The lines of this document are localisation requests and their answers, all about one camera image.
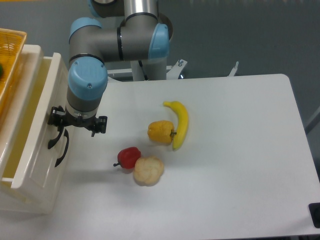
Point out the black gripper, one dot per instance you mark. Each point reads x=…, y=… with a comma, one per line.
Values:
x=60, y=116

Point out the white drawer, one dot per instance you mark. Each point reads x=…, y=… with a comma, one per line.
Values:
x=43, y=86
x=45, y=171

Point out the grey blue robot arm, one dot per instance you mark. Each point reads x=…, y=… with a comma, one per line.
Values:
x=119, y=30

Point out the white drawer cabinet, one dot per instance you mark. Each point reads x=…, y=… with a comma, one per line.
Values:
x=14, y=201

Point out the red bell pepper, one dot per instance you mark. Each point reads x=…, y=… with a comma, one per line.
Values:
x=127, y=158

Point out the yellow bell pepper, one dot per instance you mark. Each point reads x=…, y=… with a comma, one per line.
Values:
x=162, y=131

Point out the round bread roll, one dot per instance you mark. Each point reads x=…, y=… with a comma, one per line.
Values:
x=148, y=170

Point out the green fruit in basket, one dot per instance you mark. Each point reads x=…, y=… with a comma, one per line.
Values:
x=1, y=70

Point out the yellow woven basket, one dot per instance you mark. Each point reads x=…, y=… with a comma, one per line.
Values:
x=11, y=46

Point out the yellow banana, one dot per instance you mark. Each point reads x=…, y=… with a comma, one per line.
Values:
x=183, y=122

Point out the black corner object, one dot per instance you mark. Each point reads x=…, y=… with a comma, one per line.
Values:
x=314, y=209

